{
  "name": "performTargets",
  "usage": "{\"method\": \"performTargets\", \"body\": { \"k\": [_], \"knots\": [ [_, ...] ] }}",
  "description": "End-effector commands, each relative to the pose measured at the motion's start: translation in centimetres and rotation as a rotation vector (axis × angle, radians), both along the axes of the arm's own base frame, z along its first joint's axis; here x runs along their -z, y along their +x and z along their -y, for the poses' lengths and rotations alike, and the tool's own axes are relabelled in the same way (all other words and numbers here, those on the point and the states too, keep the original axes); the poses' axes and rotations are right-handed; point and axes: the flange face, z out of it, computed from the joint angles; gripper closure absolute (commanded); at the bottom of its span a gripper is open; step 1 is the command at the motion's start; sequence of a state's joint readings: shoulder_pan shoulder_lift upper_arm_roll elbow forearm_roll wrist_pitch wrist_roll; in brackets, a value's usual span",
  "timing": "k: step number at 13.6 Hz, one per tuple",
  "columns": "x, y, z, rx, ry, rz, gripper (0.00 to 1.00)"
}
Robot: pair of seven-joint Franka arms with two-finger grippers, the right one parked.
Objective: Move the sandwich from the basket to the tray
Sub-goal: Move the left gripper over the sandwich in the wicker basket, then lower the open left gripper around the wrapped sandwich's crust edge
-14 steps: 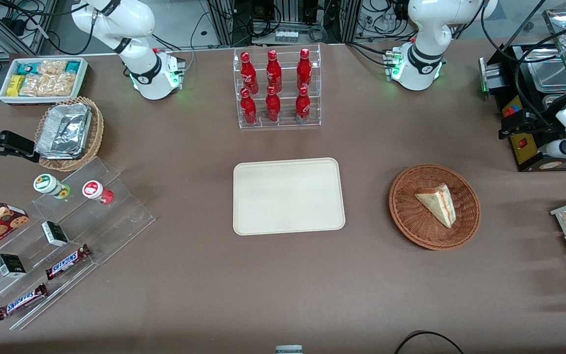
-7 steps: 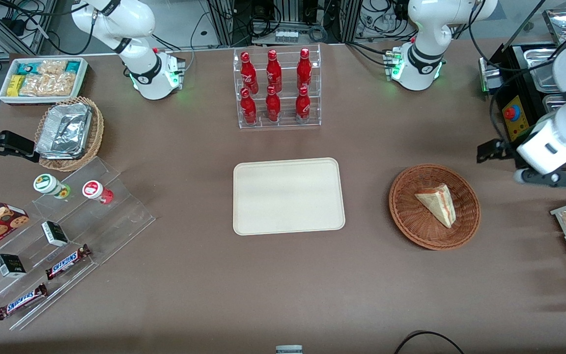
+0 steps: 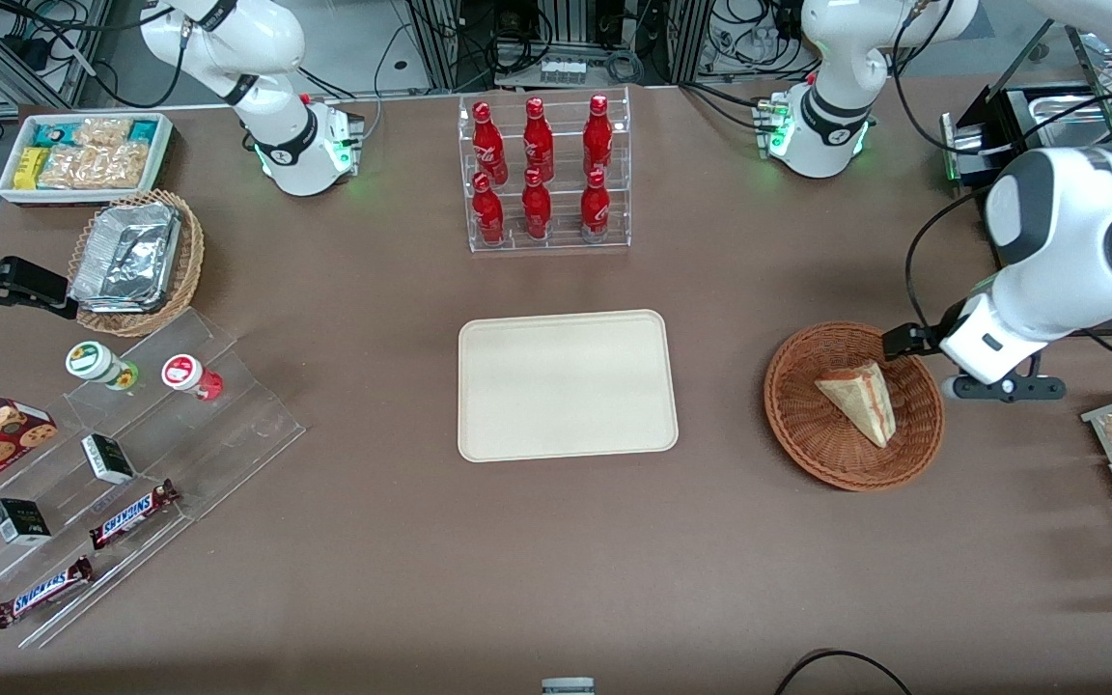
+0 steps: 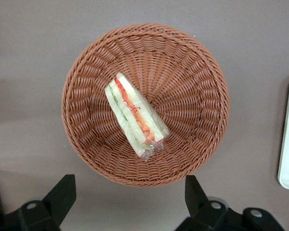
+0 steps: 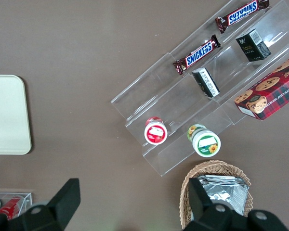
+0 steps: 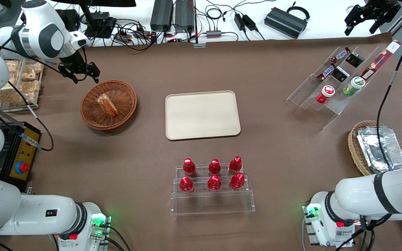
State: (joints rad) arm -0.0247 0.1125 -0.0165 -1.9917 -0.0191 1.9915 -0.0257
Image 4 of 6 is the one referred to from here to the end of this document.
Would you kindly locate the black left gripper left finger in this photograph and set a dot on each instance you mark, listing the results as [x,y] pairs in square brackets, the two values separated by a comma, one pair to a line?
[60,199]

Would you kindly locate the brown round wicker basket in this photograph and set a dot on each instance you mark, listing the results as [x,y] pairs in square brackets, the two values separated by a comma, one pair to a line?
[183,96]

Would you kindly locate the triangle sandwich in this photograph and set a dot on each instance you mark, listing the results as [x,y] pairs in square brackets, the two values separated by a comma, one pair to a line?
[135,115]

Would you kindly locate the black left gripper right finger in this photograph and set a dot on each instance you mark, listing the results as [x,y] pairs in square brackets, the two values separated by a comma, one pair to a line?
[197,199]

